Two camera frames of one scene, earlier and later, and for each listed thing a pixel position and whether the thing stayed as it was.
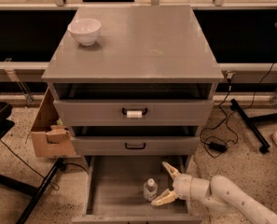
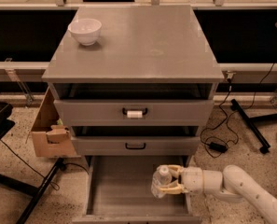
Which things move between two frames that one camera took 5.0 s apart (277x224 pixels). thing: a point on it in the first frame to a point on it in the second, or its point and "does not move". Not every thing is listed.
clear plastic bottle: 150,189 to 161,177
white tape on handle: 134,113 does not move
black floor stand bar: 251,126 does not move
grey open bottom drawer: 115,190 does not move
